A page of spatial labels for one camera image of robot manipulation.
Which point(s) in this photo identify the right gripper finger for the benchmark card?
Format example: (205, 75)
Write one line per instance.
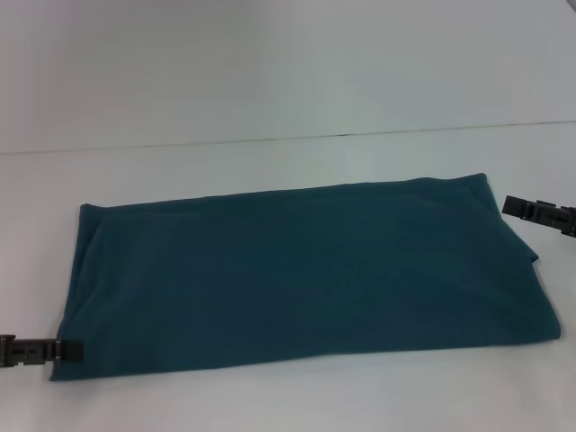
(540, 207)
(542, 219)

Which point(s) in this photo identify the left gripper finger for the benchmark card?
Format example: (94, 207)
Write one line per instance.
(36, 344)
(36, 357)

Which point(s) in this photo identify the teal t-shirt with FREE print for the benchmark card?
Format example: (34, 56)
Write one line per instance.
(292, 279)

